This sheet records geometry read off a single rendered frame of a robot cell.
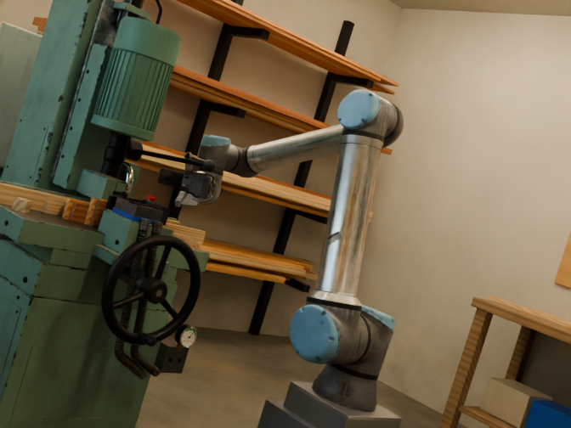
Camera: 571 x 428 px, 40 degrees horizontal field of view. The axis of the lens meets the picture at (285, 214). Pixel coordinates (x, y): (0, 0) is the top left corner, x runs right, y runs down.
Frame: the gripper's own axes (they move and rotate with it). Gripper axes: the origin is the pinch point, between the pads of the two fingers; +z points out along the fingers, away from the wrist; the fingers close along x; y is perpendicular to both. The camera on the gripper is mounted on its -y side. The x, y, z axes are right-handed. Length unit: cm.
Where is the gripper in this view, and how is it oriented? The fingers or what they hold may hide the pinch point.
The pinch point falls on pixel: (179, 177)
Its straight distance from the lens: 217.6
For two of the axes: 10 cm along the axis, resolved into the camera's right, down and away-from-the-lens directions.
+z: -0.5, -0.6, -10.0
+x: -2.1, 9.8, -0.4
